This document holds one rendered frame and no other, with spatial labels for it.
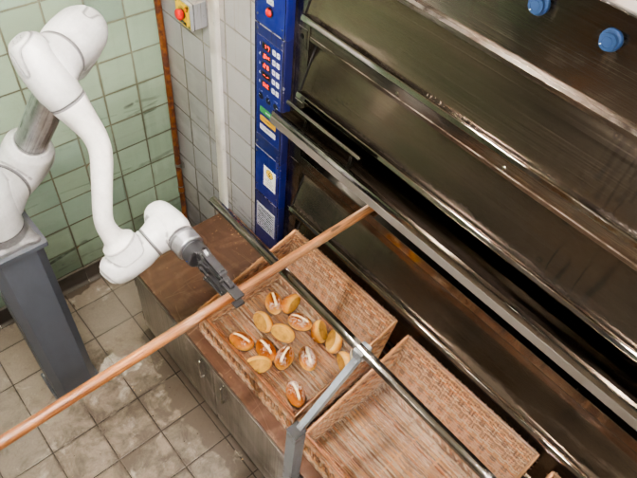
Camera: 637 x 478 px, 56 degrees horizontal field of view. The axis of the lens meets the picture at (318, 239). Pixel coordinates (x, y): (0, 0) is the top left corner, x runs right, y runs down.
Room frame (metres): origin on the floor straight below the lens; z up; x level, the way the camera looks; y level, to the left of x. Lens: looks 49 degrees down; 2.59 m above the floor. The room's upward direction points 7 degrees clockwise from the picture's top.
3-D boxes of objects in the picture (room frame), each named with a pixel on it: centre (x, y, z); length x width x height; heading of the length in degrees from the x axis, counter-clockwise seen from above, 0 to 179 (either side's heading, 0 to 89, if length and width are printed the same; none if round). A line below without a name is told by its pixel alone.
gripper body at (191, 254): (1.07, 0.33, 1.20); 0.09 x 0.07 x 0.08; 47
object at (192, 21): (1.99, 0.56, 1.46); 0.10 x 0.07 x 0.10; 46
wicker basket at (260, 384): (1.19, 0.05, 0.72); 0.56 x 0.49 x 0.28; 48
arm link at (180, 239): (1.12, 0.39, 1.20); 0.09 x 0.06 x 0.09; 137
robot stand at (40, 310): (1.22, 1.04, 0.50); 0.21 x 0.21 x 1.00; 47
